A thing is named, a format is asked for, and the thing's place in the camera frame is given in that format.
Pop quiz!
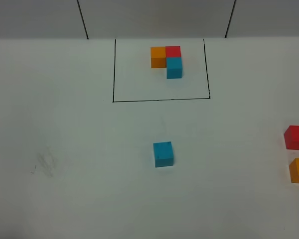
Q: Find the red template cube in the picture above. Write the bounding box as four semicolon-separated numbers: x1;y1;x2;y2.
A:
165;46;181;58

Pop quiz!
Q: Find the blue template cube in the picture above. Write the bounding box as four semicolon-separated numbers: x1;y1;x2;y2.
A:
166;57;183;79

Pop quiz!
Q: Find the orange template cube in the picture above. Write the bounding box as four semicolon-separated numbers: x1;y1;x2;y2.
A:
150;46;166;68

